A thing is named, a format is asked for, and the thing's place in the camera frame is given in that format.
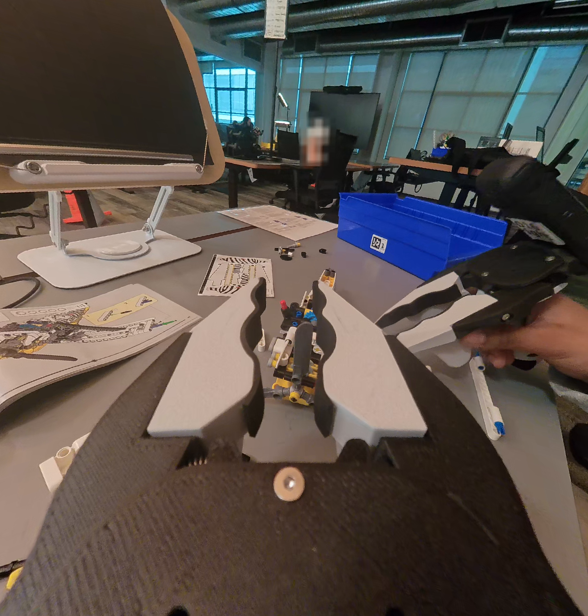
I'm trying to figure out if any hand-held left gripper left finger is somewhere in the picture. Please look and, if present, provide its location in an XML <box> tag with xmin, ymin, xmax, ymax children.
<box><xmin>146</xmin><ymin>277</ymin><xmax>268</xmax><ymax>440</ymax></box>

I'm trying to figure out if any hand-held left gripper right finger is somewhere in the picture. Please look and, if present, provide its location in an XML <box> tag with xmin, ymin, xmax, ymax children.
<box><xmin>312</xmin><ymin>280</ymin><xmax>429</xmax><ymax>451</ymax></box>

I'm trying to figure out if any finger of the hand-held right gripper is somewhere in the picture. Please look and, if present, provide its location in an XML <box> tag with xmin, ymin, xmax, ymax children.
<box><xmin>375</xmin><ymin>272</ymin><xmax>472</xmax><ymax>334</ymax></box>
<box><xmin>396</xmin><ymin>289</ymin><xmax>499</xmax><ymax>354</ymax></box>

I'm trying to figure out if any zebra-striped lego helicopter model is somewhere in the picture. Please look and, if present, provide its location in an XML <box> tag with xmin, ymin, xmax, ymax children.
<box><xmin>267</xmin><ymin>269</ymin><xmax>337</xmax><ymax>407</ymax></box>

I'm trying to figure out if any person's right forearm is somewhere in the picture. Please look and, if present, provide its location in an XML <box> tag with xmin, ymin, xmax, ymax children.
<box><xmin>549</xmin><ymin>373</ymin><xmax>588</xmax><ymax>400</ymax></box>

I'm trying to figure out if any long white lego beam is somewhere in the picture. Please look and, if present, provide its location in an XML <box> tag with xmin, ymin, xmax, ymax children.
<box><xmin>468</xmin><ymin>354</ymin><xmax>506</xmax><ymax>441</ymax></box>

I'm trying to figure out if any lego instruction booklet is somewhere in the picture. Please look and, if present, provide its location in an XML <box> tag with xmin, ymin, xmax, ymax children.
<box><xmin>0</xmin><ymin>284</ymin><xmax>202</xmax><ymax>436</ymax></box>

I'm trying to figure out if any large white lego panel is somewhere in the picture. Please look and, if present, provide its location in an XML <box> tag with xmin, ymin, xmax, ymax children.
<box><xmin>39</xmin><ymin>433</ymin><xmax>90</xmax><ymax>492</ymax></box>

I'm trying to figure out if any person's right hand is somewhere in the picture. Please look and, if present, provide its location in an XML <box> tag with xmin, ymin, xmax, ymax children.
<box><xmin>459</xmin><ymin>294</ymin><xmax>588</xmax><ymax>379</ymax></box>

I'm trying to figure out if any blue plastic bin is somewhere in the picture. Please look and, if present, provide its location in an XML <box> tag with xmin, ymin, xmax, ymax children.
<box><xmin>337</xmin><ymin>192</ymin><xmax>508</xmax><ymax>281</ymax></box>

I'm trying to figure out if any zebra-striped sticker sheet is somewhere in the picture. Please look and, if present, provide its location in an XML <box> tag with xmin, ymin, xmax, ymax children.
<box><xmin>198</xmin><ymin>253</ymin><xmax>274</xmax><ymax>297</ymax></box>

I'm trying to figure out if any wooden office desk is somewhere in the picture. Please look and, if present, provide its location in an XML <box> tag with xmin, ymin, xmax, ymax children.
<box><xmin>224</xmin><ymin>156</ymin><xmax>400</xmax><ymax>208</ymax></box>
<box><xmin>388</xmin><ymin>156</ymin><xmax>487</xmax><ymax>208</ymax></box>

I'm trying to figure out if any black bag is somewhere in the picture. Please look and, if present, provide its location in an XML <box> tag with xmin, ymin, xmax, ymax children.
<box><xmin>445</xmin><ymin>137</ymin><xmax>511</xmax><ymax>174</ymax></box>

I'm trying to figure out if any white printed paper sheet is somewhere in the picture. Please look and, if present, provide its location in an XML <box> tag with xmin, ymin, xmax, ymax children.
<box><xmin>217</xmin><ymin>205</ymin><xmax>340</xmax><ymax>241</ymax></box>

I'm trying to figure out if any dark rounded object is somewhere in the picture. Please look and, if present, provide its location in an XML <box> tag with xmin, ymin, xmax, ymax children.
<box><xmin>569</xmin><ymin>423</ymin><xmax>588</xmax><ymax>477</ymax></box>

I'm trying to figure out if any large black display screen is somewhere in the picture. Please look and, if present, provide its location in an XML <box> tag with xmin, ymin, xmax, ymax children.
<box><xmin>308</xmin><ymin>91</ymin><xmax>381</xmax><ymax>150</ymax></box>

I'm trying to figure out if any hanging paper sign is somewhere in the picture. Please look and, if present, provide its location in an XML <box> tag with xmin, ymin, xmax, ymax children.
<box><xmin>264</xmin><ymin>0</ymin><xmax>289</xmax><ymax>39</ymax></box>

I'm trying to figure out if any black tablet screen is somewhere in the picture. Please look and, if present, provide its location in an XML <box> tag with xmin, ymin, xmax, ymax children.
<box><xmin>0</xmin><ymin>0</ymin><xmax>226</xmax><ymax>193</ymax></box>

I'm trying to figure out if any black cable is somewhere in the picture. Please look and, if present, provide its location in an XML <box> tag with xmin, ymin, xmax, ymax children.
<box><xmin>0</xmin><ymin>277</ymin><xmax>41</xmax><ymax>309</ymax></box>

